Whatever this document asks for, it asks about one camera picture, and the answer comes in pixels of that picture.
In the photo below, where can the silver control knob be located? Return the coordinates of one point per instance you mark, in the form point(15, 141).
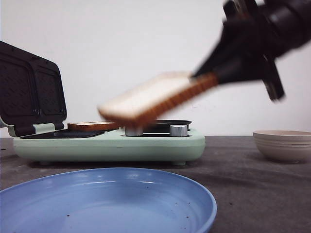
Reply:
point(133, 131)
point(178, 130)

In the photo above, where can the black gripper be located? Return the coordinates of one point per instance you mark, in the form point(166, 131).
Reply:
point(253, 36)

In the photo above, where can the black round frying pan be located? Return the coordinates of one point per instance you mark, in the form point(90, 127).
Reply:
point(163, 125)

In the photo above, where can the left silver control knob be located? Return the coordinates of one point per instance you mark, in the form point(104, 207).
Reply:
point(133, 131)

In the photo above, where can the mint green breakfast maker base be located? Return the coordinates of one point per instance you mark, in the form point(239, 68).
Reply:
point(111, 146)

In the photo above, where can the white bread slice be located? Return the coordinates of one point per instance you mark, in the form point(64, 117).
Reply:
point(143, 104)
point(93, 126)

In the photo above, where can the blue round plate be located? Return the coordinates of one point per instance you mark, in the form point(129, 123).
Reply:
point(108, 200)

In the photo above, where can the right silver control knob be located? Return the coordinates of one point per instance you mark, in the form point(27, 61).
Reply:
point(178, 130)

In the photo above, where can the breakfast maker hinged lid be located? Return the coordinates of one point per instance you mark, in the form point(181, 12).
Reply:
point(31, 92)

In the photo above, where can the beige ribbed bowl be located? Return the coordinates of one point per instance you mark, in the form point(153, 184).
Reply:
point(283, 145)

